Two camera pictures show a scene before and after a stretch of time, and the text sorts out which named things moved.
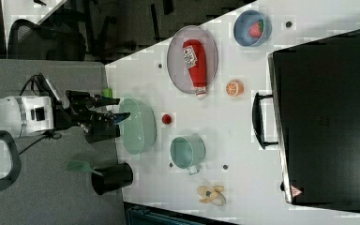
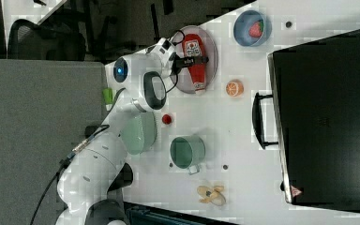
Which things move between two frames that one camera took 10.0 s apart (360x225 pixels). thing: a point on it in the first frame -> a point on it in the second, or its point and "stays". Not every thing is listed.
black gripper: x=76 y=109 -> x=180 y=63
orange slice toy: x=234 y=88 stays
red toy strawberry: x=256 y=28 stays
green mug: x=188 y=152 stays
